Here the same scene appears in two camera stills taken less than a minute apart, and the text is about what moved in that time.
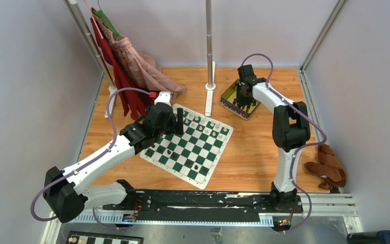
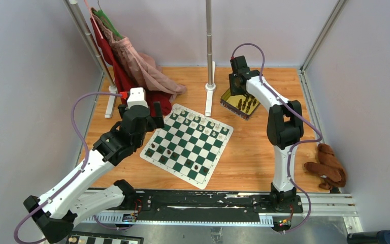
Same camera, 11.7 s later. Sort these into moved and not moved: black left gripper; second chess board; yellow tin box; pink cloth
Moved: black left gripper
Not moved: pink cloth; second chess board; yellow tin box
